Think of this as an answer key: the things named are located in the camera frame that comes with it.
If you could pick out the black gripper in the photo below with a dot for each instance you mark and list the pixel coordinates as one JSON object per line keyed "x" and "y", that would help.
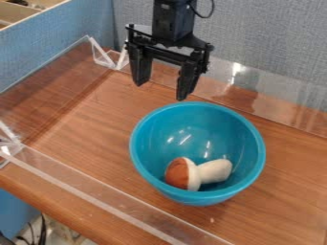
{"x": 186, "y": 52}

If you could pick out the plush brown white mushroom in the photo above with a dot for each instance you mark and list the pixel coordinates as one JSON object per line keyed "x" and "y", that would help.
{"x": 185, "y": 175}

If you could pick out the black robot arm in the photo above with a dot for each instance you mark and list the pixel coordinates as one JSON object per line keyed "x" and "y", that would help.
{"x": 172, "y": 19}

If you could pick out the blue plastic bowl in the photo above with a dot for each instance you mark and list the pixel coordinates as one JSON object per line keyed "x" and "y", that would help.
{"x": 204, "y": 132}

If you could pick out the clear acrylic left barrier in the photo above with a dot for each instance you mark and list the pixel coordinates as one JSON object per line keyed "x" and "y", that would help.
{"x": 22, "y": 60}

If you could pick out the clear acrylic barrier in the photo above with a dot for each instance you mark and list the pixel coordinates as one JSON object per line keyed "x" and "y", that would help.
{"x": 153, "y": 221}
{"x": 280, "y": 99}
{"x": 22, "y": 60}

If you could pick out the clear acrylic back barrier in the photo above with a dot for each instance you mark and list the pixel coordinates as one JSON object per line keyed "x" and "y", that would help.
{"x": 280, "y": 99}

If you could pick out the wooden shelf unit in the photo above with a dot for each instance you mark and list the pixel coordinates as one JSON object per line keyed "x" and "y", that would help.
{"x": 17, "y": 10}

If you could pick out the clear acrylic front barrier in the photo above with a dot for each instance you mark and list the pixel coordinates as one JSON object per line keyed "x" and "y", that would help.
{"x": 153, "y": 221}

